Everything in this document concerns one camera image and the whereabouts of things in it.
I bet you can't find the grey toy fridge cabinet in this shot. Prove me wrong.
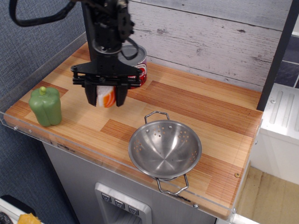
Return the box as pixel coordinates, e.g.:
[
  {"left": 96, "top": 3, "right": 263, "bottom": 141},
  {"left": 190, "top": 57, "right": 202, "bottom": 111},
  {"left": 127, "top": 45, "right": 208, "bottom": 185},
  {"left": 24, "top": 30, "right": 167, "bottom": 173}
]
[{"left": 44, "top": 144, "right": 216, "bottom": 224}]

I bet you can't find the yellow orange object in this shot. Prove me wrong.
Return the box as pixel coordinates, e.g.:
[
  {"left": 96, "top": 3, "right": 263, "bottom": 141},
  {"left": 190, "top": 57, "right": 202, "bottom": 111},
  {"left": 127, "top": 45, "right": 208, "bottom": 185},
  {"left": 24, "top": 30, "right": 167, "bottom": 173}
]
[{"left": 17, "top": 213, "right": 42, "bottom": 224}]

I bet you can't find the dark grey post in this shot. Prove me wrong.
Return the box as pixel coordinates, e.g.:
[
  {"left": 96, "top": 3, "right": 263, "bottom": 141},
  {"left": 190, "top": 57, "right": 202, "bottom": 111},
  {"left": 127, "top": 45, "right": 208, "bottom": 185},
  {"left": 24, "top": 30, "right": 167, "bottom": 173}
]
[
  {"left": 81, "top": 3, "right": 96, "bottom": 61},
  {"left": 256, "top": 0, "right": 299, "bottom": 111}
]

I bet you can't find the stainless steel colander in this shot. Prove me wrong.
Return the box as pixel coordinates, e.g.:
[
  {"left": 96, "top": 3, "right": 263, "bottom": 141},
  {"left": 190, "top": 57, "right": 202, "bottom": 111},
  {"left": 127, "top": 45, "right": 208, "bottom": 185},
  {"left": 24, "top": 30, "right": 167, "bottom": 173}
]
[{"left": 128, "top": 112, "right": 202, "bottom": 196}]

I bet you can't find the purple red cherries can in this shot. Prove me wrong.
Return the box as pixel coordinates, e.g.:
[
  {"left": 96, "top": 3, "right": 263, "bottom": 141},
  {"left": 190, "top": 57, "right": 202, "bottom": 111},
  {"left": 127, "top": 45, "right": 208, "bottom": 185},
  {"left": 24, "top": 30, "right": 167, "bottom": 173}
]
[{"left": 118, "top": 43, "right": 147, "bottom": 86}]

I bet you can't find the white toy sink unit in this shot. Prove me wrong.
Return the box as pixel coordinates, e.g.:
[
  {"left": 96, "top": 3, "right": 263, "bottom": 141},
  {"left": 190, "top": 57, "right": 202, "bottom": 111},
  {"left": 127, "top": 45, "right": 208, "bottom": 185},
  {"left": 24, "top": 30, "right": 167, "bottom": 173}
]
[{"left": 250, "top": 84, "right": 299, "bottom": 184}]

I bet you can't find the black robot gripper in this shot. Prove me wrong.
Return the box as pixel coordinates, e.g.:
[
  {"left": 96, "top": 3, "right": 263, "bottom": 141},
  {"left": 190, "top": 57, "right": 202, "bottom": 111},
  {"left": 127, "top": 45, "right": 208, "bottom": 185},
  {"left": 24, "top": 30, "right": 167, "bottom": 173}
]
[{"left": 71, "top": 53, "right": 142, "bottom": 107}]

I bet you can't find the dark grey right post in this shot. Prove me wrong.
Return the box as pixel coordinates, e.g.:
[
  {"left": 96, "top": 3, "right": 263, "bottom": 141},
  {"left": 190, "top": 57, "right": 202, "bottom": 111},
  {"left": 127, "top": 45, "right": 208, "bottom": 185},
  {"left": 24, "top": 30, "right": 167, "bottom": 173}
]
[{"left": 256, "top": 0, "right": 299, "bottom": 111}]

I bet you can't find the green toy bell pepper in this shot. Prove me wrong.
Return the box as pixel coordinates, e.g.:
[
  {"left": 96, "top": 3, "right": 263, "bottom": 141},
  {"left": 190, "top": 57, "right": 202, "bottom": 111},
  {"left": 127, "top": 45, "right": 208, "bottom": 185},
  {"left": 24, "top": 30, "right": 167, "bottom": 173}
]
[{"left": 28, "top": 86, "right": 62, "bottom": 127}]

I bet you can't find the dark grey left post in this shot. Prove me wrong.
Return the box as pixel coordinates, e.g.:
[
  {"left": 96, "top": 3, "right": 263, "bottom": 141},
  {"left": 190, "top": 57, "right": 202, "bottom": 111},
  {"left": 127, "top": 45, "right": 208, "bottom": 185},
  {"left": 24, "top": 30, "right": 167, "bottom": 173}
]
[{"left": 81, "top": 3, "right": 96, "bottom": 61}]

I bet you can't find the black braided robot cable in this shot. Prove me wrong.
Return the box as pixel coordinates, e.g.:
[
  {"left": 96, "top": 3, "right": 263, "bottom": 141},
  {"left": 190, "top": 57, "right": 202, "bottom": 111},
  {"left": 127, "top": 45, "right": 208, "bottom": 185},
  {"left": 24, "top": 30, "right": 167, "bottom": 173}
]
[{"left": 8, "top": 0, "right": 77, "bottom": 28}]

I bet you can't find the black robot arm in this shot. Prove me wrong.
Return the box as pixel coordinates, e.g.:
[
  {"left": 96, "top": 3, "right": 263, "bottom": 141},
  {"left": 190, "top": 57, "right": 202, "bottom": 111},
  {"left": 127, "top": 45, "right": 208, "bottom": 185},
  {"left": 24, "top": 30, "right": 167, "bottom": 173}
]
[{"left": 71, "top": 0, "right": 142, "bottom": 106}]

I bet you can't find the orange white apple slice toy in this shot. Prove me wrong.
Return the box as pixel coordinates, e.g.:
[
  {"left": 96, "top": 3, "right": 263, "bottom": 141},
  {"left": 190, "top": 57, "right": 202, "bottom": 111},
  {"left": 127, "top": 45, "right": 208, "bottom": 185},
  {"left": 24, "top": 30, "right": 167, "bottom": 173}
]
[{"left": 97, "top": 86, "right": 116, "bottom": 108}]

